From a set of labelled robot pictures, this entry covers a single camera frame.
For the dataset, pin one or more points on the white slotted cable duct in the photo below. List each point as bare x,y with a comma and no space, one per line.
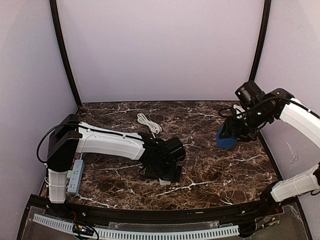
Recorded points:
112,234

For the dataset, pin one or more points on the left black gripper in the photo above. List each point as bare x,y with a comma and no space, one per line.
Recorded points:
165,172

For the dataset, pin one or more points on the dark blue cube plug adapter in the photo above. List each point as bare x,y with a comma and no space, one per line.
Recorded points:
225,143

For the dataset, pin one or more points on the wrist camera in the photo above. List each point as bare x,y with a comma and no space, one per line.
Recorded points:
250,94
175,149

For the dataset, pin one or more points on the right black frame post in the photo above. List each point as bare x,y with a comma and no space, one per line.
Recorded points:
261,39

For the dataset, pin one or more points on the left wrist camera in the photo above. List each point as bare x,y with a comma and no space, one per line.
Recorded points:
175,149

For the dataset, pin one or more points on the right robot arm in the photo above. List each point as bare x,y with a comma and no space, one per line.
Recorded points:
259,108

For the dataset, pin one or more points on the light blue power strip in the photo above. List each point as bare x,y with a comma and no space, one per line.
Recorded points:
76,177

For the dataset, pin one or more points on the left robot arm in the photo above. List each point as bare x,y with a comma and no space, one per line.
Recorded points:
73,136

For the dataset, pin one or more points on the green cube charger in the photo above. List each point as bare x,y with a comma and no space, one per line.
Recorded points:
69,174

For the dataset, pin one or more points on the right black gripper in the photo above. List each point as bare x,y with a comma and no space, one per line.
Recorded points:
231,128

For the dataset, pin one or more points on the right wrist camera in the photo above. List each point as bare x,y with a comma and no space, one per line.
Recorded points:
250,94

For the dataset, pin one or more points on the black front rail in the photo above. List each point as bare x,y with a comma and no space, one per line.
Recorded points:
237,214

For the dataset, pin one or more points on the white power strip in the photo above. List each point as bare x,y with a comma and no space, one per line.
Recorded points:
164,182

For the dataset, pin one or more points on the black frame post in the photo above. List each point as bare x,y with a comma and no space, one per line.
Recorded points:
63,51
261,39

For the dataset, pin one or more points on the left black frame post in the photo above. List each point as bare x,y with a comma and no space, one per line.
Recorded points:
63,51

